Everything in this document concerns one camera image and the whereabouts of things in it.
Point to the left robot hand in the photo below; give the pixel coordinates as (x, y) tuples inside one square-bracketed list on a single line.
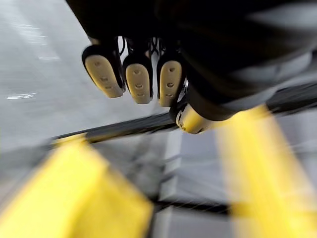
[(188, 29)]

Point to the yellow shelf board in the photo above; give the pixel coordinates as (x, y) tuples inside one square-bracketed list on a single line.
[(69, 198), (262, 173)]

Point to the black metal rack frame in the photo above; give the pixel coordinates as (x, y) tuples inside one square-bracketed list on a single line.
[(128, 129)]

